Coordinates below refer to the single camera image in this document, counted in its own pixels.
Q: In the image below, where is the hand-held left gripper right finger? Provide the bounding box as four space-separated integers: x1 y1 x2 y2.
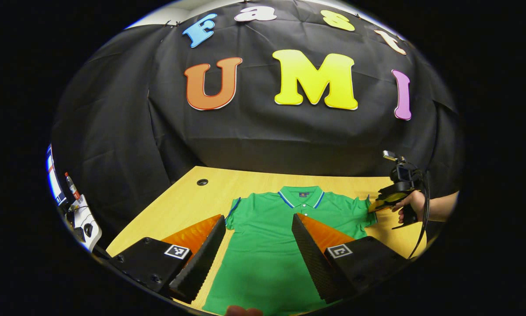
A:
291 213 410 304

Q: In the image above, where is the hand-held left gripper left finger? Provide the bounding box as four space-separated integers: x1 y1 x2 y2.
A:
109 214 227 304

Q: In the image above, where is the green T-shirt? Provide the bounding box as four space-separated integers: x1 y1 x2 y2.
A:
201 186 377 316

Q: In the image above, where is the white plastic device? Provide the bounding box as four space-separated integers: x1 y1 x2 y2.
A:
65 194 102 253

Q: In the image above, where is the black backdrop cloth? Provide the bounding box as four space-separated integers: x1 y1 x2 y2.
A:
50 0 465 246

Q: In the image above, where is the small red labelled bottle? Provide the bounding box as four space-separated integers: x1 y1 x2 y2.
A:
64 172 82 201

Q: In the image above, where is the blue white display screen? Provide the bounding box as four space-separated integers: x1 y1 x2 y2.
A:
47 144 67 206

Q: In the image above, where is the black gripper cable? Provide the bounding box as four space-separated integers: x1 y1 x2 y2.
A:
392 169 431 260

